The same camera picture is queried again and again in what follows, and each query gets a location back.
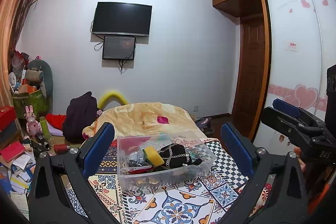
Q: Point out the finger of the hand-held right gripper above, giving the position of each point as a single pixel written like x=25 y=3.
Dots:
x=286 y=124
x=286 y=106

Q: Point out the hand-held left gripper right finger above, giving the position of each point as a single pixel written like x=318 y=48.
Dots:
x=236 y=146

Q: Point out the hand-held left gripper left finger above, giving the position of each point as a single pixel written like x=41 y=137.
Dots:
x=102 y=146

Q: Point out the grey glitter pouch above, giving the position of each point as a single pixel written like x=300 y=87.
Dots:
x=136 y=157

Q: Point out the green knit pouch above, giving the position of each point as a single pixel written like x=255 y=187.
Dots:
x=194 y=155

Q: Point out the red cloth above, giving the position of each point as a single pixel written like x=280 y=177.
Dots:
x=139 y=170

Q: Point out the yellow plush item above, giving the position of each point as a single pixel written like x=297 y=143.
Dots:
x=155 y=154

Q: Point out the clear plastic storage box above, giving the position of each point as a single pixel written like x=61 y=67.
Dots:
x=162 y=176

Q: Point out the person's right hand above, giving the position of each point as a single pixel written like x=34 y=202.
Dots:
x=298 y=153

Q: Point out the white heart-print sliding door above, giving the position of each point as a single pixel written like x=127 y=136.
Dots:
x=296 y=74

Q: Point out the dark purple clothing heap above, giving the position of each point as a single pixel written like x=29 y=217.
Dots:
x=78 y=116

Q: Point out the purple slipper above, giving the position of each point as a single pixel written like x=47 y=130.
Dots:
x=202 y=123

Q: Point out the red cylinder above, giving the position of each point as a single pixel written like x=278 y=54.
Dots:
x=61 y=148

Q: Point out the brown wooden door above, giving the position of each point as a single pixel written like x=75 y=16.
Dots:
x=249 y=77

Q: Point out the yellow printed blanket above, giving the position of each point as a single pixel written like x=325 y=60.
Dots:
x=141 y=116

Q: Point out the yellow foam tube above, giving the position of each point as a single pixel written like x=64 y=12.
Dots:
x=111 y=97

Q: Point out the red garment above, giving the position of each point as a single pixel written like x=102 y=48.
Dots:
x=56 y=120

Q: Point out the black flashlight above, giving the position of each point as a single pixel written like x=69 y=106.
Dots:
x=43 y=142

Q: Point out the green bottle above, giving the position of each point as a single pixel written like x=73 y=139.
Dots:
x=44 y=125

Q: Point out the paper sticker on door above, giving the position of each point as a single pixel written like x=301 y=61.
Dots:
x=292 y=45

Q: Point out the pink rabbit toy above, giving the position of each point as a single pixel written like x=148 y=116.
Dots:
x=32 y=123

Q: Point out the green cardboard box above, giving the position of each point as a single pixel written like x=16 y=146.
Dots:
x=31 y=106

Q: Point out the pile of papers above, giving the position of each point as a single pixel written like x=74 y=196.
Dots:
x=19 y=179

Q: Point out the red book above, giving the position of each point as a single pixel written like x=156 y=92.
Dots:
x=13 y=151

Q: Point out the grey green plush toy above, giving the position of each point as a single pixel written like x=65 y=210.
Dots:
x=42 y=71

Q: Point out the red gift box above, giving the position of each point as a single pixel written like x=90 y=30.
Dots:
x=6 y=115

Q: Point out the blue book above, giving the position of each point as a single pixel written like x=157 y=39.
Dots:
x=4 y=179

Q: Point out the red plastic bag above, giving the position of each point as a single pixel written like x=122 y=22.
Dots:
x=19 y=60

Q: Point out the striped brown curtain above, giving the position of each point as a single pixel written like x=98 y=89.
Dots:
x=10 y=29

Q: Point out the white wall socket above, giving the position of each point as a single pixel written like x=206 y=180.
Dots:
x=195 y=108

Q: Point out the small black wall monitor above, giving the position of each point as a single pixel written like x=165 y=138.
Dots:
x=119 y=47

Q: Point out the wall-mounted black television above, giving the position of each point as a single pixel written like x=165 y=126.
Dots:
x=121 y=18

